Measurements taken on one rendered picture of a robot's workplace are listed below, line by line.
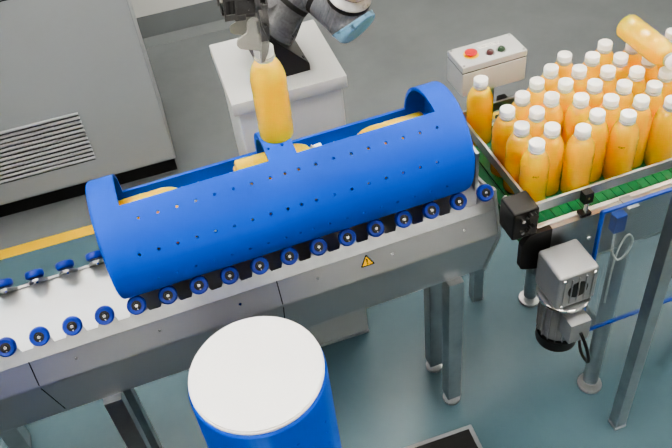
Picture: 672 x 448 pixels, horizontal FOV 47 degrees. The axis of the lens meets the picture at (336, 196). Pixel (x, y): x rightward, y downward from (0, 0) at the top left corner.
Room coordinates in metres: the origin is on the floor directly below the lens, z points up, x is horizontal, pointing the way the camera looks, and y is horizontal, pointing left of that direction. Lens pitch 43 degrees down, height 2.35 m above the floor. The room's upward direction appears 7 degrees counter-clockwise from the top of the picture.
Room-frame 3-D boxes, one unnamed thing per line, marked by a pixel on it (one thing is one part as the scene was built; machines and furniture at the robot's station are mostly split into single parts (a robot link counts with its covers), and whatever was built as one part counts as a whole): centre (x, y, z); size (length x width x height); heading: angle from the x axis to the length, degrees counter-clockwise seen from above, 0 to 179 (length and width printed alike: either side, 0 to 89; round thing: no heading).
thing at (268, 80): (1.28, 0.10, 1.44); 0.07 x 0.07 x 0.19
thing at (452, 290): (1.43, -0.30, 0.31); 0.06 x 0.06 x 0.63; 14
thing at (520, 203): (1.33, -0.44, 0.95); 0.10 x 0.07 x 0.10; 14
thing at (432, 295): (1.57, -0.27, 0.31); 0.06 x 0.06 x 0.63; 14
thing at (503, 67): (1.85, -0.48, 1.05); 0.20 x 0.10 x 0.10; 104
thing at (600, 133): (1.50, -0.67, 1.00); 0.07 x 0.07 x 0.19
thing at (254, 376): (0.92, 0.20, 1.03); 0.28 x 0.28 x 0.01
